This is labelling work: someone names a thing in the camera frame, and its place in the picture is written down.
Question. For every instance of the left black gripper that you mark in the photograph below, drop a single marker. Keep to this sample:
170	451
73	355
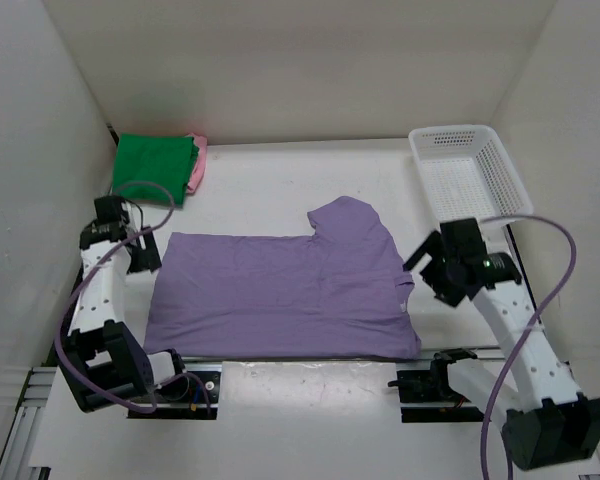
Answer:
148	258

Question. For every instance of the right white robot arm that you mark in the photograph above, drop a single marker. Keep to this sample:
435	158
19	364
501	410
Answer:
543	416

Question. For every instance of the lilac t shirt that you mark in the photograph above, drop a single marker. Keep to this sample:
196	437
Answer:
340	292

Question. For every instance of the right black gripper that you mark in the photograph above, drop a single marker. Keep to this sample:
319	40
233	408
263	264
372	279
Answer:
449	293

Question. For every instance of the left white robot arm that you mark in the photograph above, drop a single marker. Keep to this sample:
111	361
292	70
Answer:
99	355

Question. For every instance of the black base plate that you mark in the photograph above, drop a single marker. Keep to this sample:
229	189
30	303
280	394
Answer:
425	390
185	392

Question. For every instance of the aluminium frame rail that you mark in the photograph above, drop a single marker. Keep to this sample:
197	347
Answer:
19	377

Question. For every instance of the white plastic basket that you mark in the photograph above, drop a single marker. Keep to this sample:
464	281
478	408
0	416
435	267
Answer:
466	171

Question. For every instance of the white front cover board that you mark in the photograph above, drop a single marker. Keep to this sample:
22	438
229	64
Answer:
274	421

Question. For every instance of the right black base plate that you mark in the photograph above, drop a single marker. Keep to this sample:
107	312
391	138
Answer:
425	390

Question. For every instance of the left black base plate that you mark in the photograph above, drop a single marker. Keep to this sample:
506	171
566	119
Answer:
185	392

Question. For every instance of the pink t shirt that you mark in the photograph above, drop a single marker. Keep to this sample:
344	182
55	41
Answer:
199	168

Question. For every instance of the green t shirt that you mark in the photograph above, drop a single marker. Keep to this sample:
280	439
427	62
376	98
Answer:
142	161

